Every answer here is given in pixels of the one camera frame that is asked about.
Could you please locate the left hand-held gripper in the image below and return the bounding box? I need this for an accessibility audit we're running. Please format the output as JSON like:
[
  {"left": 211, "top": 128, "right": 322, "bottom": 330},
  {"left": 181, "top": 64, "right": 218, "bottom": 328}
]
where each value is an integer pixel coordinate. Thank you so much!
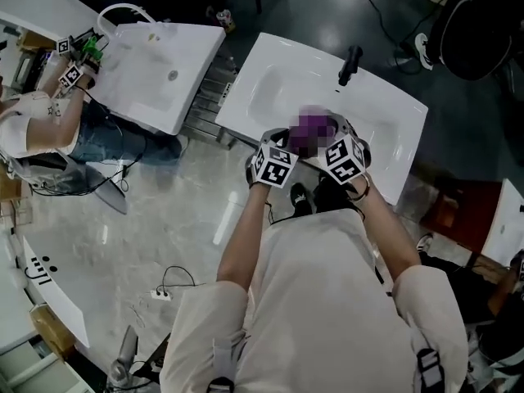
[{"left": 245, "top": 127, "right": 300, "bottom": 190}]

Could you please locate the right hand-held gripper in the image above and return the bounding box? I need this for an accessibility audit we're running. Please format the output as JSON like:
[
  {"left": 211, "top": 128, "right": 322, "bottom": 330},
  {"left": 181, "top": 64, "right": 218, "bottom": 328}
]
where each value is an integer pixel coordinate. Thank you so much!
[{"left": 325, "top": 112, "right": 372, "bottom": 186}]

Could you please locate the purple cloth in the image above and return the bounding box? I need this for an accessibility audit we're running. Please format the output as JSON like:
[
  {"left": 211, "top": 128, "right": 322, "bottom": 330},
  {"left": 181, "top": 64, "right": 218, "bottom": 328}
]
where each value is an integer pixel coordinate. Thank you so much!
[{"left": 289, "top": 111, "right": 337, "bottom": 158}]

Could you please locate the person's right forearm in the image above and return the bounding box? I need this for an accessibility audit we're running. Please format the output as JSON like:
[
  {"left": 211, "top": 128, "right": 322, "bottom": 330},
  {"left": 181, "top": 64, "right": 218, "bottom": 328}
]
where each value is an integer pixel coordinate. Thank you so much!
[{"left": 348, "top": 176, "right": 423, "bottom": 281}]

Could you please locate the person's left forearm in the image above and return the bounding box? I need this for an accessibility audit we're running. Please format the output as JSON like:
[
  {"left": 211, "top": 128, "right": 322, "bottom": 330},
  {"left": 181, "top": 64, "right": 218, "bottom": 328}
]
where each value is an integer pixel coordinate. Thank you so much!
[{"left": 215, "top": 181, "right": 272, "bottom": 291}]

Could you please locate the white sink basin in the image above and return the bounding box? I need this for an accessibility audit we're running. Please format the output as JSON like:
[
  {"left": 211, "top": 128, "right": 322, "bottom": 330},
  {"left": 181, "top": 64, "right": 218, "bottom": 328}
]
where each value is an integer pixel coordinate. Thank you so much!
[
  {"left": 87, "top": 21, "right": 228, "bottom": 137},
  {"left": 214, "top": 31, "right": 429, "bottom": 206},
  {"left": 480, "top": 178, "right": 524, "bottom": 268}
]

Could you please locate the black faucet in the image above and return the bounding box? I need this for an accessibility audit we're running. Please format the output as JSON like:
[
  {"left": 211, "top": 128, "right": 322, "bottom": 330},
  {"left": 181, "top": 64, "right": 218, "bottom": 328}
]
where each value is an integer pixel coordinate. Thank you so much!
[{"left": 337, "top": 44, "right": 365, "bottom": 88}]

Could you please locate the person's left black shoe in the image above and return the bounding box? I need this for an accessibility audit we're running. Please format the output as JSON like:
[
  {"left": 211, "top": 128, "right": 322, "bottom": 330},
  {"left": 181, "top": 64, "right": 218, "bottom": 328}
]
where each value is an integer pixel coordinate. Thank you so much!
[{"left": 289, "top": 182, "right": 315, "bottom": 217}]

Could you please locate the person's right leg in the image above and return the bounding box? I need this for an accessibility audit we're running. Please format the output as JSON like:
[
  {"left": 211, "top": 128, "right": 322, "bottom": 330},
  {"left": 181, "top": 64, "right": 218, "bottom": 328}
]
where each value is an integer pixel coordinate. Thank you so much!
[{"left": 313, "top": 174, "right": 362, "bottom": 216}]

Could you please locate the metal sink stand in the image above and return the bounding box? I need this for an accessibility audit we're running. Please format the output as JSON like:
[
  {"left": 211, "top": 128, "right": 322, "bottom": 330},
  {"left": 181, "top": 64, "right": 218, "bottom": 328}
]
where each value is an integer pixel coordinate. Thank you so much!
[{"left": 181, "top": 53, "right": 239, "bottom": 147}]

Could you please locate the drink can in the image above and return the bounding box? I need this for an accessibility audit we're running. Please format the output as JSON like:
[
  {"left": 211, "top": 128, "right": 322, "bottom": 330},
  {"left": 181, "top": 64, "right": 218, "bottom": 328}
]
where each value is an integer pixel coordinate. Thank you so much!
[{"left": 215, "top": 9, "right": 237, "bottom": 33}]

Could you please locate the red-brown wooden cabinet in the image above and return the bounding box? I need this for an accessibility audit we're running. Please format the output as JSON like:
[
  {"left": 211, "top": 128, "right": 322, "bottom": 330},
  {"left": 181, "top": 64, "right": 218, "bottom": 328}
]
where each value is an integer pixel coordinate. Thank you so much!
[{"left": 420, "top": 173, "right": 505, "bottom": 254}]

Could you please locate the person's beige shirt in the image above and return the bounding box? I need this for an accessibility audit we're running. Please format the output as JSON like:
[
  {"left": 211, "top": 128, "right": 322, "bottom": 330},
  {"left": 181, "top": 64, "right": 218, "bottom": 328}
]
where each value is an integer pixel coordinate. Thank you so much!
[{"left": 158, "top": 210, "right": 470, "bottom": 393}]

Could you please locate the white arched faucet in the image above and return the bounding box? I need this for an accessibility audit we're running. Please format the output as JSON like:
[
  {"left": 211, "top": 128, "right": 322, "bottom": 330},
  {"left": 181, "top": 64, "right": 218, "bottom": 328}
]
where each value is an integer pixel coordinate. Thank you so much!
[{"left": 96, "top": 2, "right": 159, "bottom": 43}]

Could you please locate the green plastic object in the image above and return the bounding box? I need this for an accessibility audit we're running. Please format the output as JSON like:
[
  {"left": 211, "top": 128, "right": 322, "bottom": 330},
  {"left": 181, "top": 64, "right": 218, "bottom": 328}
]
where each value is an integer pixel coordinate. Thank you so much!
[{"left": 81, "top": 36, "right": 104, "bottom": 63}]

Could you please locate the white panel with black marks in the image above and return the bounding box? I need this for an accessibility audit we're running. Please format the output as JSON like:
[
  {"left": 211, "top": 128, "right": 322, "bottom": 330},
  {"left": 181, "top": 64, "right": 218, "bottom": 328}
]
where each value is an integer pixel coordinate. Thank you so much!
[{"left": 21, "top": 235, "right": 92, "bottom": 350}]

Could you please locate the white counter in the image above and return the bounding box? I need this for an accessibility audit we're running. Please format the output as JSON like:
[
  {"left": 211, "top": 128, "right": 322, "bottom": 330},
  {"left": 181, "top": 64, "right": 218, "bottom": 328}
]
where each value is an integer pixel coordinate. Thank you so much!
[{"left": 0, "top": 0, "right": 104, "bottom": 45}]

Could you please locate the cardboard box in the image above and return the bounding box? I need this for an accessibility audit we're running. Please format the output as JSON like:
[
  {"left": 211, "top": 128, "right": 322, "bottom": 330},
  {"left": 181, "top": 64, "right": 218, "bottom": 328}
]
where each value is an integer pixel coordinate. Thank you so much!
[{"left": 27, "top": 300, "right": 79, "bottom": 360}]

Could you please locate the thin wrist bracelet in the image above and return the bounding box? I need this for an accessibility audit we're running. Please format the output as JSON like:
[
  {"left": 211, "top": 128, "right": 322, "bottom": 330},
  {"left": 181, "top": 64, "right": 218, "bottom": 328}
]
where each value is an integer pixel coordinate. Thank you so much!
[{"left": 347, "top": 174, "right": 372, "bottom": 202}]

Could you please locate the black floor cable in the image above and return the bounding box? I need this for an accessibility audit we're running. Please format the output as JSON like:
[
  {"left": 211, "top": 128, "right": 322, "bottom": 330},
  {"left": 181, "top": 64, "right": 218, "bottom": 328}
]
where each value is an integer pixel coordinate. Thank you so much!
[
  {"left": 350, "top": 0, "right": 445, "bottom": 77},
  {"left": 160, "top": 264, "right": 206, "bottom": 299}
]

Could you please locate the gray shoulder strap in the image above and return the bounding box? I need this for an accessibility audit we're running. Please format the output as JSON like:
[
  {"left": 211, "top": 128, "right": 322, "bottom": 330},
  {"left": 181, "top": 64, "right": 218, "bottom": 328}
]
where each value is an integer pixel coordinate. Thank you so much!
[{"left": 204, "top": 337, "right": 237, "bottom": 393}]

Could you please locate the black shoulder strap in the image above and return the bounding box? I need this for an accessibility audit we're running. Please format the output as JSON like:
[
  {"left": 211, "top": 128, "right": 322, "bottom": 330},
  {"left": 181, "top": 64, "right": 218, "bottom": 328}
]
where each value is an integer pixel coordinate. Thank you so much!
[{"left": 415, "top": 347, "right": 448, "bottom": 393}]

